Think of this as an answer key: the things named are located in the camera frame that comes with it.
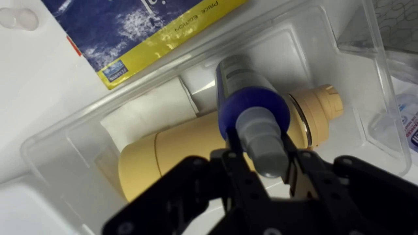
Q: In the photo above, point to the blue and yellow book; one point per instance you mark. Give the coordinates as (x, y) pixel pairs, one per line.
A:
(121, 38)

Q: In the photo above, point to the clear plastic lunchbox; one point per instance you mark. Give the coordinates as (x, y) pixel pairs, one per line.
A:
(74, 187)

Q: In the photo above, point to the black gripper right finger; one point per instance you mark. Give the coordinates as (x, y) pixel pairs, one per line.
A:
(352, 196)

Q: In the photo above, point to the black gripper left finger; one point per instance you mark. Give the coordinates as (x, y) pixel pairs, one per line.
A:
(172, 204)

